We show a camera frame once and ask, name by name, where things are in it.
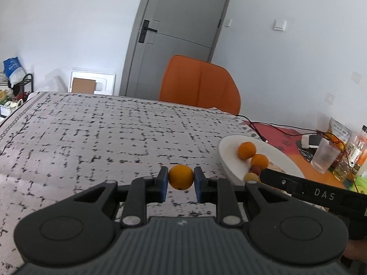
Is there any red patterned mat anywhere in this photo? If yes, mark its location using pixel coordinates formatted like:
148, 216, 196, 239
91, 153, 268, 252
244, 120, 319, 161

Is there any green round object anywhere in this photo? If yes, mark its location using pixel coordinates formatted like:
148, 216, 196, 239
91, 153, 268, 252
348, 176, 367, 193

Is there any white plate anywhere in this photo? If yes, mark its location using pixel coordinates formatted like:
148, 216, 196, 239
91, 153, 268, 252
218, 135, 306, 188

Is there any clear plastic cup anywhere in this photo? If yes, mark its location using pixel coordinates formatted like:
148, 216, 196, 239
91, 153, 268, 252
310, 137, 339, 174

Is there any grey door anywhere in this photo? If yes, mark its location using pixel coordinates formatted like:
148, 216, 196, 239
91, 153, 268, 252
119, 0, 237, 101

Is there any black metal rack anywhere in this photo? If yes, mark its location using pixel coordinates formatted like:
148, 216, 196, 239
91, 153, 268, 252
0, 74, 33, 98

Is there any blue white plastic bag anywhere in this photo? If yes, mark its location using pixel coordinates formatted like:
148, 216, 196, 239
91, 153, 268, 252
3, 57, 25, 86

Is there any person's right hand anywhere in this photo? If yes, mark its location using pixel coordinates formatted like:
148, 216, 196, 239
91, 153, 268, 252
343, 240, 367, 267

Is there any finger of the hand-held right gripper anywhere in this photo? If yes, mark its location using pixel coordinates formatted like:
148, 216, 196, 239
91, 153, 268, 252
259, 168, 304, 197

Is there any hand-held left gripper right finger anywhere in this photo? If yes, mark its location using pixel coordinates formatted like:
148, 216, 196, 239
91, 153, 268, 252
194, 167, 289, 226

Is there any white bag of books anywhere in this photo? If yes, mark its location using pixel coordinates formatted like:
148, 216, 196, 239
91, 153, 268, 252
0, 99, 22, 118

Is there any small orange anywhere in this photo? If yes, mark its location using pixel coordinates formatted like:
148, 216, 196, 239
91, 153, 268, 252
238, 141, 257, 160
168, 165, 194, 190
251, 154, 269, 169

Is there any printed snack bag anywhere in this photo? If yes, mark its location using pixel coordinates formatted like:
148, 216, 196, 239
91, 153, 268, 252
327, 117, 353, 149

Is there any clear bottle orange cap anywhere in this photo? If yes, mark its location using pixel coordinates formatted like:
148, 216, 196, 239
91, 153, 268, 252
345, 125, 367, 175

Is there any black cable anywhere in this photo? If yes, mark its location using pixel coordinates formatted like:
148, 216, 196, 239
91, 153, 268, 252
236, 115, 322, 135

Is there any white power adapter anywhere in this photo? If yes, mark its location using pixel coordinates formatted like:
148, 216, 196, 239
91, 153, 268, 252
300, 135, 323, 149

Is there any translucent plastic wrap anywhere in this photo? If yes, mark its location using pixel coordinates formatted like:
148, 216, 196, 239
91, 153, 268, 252
43, 69, 71, 92

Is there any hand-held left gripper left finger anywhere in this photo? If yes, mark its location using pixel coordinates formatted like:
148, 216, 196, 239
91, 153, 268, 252
73, 167, 169, 226

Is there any brown cardboard piece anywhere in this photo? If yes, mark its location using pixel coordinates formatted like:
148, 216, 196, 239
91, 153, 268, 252
72, 78, 96, 94

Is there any orange chair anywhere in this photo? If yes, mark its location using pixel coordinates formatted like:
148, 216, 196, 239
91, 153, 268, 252
158, 55, 241, 116

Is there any black door handle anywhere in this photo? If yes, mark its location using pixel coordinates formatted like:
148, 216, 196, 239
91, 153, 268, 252
138, 20, 158, 44

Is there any white foam board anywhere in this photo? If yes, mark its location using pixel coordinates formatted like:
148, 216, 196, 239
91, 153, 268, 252
69, 68, 117, 96

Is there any white black patterned tablecloth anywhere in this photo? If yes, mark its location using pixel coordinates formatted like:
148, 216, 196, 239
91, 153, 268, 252
0, 92, 260, 275

